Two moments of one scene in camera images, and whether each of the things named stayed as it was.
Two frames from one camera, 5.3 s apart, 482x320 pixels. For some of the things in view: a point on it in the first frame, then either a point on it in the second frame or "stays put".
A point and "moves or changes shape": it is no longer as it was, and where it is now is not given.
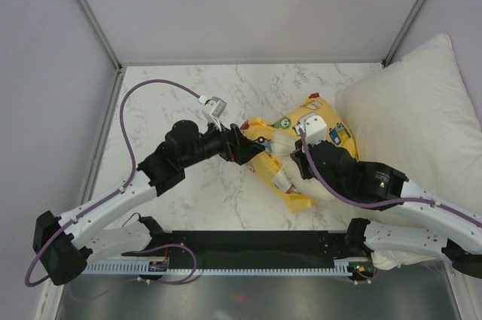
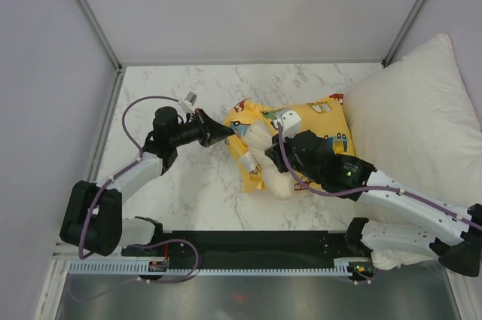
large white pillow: (416, 114) stays put
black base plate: (254, 249) stays put
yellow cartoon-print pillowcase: (267, 162) → (326, 115)
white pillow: (282, 144) moves or changes shape
